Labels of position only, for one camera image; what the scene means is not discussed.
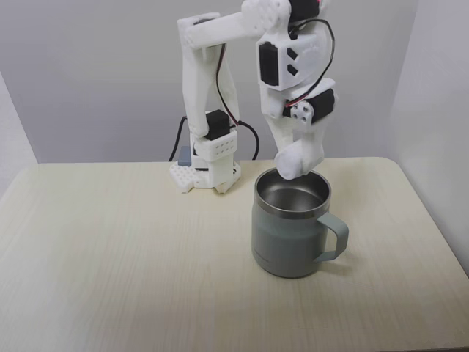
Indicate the grey-green steel mug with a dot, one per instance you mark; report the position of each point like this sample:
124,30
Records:
286,242

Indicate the white gauze dressing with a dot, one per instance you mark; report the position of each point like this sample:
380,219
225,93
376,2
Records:
291,161

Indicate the grey table clamp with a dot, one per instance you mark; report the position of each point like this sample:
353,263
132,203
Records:
185,155

